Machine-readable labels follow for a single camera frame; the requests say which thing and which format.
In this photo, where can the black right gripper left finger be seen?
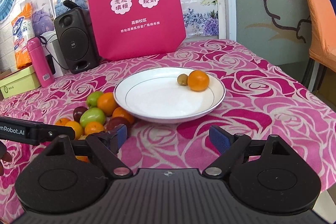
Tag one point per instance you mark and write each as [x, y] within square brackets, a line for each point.
[70, 175]

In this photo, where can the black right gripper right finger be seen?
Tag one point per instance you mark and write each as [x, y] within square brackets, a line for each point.
[266, 175]

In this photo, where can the small orange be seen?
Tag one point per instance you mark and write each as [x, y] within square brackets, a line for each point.
[62, 121]
[93, 127]

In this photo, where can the dark red plum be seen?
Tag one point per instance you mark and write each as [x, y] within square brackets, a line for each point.
[116, 121]
[78, 112]

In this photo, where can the large front orange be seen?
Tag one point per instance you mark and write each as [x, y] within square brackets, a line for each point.
[198, 81]

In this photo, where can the small brownish green fruit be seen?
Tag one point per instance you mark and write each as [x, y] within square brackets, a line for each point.
[182, 80]

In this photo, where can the yellow orange mandarin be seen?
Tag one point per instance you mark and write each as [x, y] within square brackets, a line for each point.
[79, 131]

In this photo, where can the light green cardboard box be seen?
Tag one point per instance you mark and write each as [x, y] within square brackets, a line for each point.
[19, 82]

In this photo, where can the pink thermos bottle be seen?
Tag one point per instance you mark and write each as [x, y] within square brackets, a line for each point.
[39, 62]

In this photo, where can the green apple near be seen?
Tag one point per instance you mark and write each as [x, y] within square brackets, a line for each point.
[92, 115]

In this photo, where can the green apple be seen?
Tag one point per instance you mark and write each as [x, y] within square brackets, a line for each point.
[92, 115]
[92, 99]

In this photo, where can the orange under plate edge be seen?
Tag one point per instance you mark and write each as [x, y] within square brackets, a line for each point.
[121, 113]

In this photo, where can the green apple far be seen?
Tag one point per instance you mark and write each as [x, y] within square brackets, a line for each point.
[92, 99]

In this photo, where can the orange beside far apple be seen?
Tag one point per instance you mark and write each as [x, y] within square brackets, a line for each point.
[107, 103]

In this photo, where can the white box behind bottle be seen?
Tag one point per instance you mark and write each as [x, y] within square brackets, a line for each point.
[54, 55]

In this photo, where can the orange white snack bag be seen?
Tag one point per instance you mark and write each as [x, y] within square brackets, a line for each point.
[22, 30]

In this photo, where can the black speaker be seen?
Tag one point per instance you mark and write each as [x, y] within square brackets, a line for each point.
[76, 38]

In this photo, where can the white ceramic plate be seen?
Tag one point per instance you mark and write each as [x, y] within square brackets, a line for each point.
[154, 95]

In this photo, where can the orange chair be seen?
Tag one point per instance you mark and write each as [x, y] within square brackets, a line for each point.
[322, 48]

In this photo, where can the magenta tote bag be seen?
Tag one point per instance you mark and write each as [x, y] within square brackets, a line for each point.
[125, 29]

